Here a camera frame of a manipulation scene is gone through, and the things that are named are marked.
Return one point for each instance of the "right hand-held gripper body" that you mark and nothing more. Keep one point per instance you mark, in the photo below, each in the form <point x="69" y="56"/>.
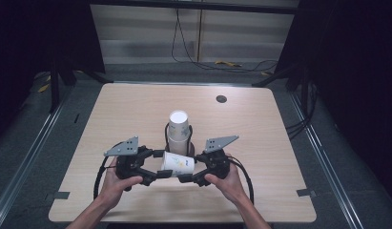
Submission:
<point x="217" y="162"/>

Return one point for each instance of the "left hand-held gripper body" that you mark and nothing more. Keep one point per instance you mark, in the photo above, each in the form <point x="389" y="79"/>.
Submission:
<point x="127" y="165"/>

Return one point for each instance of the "printed white paper cup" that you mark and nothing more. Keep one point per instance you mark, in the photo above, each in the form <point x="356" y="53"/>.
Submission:
<point x="177" y="163"/>
<point x="178" y="125"/>

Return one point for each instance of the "plain white paper cup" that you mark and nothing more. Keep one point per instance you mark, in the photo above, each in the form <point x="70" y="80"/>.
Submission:
<point x="177" y="147"/>

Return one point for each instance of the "person's left hand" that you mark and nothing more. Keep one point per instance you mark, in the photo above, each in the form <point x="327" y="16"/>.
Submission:
<point x="115" y="187"/>

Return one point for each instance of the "person's right hand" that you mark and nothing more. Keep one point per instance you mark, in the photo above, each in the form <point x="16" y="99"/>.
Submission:
<point x="230" y="187"/>

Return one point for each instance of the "dark round table grommet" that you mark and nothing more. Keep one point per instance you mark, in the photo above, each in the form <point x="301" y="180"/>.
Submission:
<point x="221" y="99"/>

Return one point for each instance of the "grey tape piece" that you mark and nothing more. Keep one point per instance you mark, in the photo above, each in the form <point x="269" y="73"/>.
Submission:
<point x="58" y="195"/>
<point x="306" y="192"/>

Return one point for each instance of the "yellow floor tape strip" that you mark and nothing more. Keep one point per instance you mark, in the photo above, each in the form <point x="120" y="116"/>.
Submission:
<point x="43" y="88"/>
<point x="228" y="63"/>

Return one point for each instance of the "black metal stand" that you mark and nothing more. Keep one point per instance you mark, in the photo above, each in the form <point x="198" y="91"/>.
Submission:
<point x="54" y="89"/>
<point x="298" y="74"/>

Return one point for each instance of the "dark curtain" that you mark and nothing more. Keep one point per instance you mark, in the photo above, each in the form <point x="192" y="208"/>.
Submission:
<point x="352" y="63"/>
<point x="31" y="38"/>

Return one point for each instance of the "metal floor rail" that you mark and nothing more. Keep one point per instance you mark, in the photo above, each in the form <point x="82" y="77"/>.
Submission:
<point x="28" y="152"/>
<point x="324" y="159"/>

